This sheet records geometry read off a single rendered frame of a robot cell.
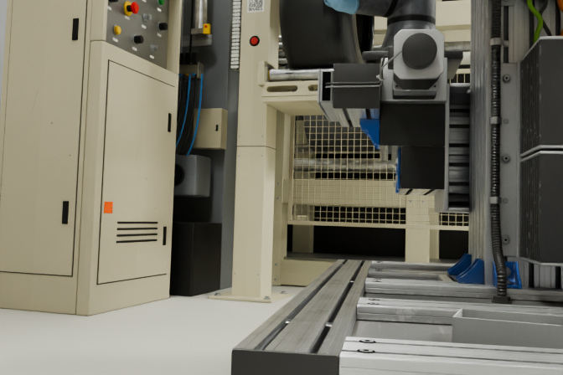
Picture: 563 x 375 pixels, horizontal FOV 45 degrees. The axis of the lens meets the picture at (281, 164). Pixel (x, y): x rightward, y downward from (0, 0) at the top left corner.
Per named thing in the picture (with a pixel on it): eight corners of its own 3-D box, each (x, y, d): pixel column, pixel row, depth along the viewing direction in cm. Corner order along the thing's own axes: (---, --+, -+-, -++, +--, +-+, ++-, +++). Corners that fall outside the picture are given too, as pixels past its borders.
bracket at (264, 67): (256, 84, 265) (257, 60, 266) (287, 101, 303) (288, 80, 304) (265, 84, 264) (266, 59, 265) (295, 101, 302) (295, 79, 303)
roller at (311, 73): (266, 79, 268) (266, 69, 269) (270, 82, 273) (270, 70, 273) (352, 76, 257) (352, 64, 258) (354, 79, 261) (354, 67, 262)
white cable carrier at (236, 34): (230, 68, 283) (235, -43, 287) (235, 70, 288) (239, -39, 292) (240, 68, 282) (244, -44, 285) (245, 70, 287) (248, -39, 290)
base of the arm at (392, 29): (445, 53, 153) (446, 11, 154) (378, 54, 156) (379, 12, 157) (440, 69, 168) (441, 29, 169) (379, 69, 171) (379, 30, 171)
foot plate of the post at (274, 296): (208, 298, 269) (208, 292, 269) (234, 291, 295) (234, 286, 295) (271, 303, 261) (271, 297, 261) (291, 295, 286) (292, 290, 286)
